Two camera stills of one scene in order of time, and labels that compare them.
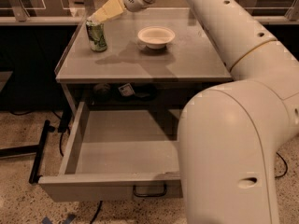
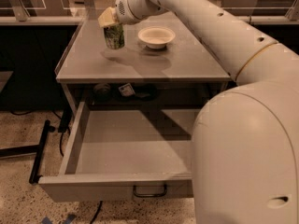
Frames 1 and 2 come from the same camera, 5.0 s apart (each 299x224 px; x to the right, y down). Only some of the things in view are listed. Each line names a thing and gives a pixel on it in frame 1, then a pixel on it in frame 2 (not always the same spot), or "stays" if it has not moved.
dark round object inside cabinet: x=102 y=91 stays
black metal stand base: x=38 y=149 stays
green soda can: x=96 y=35 → x=114 y=36
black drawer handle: x=149 y=195 stays
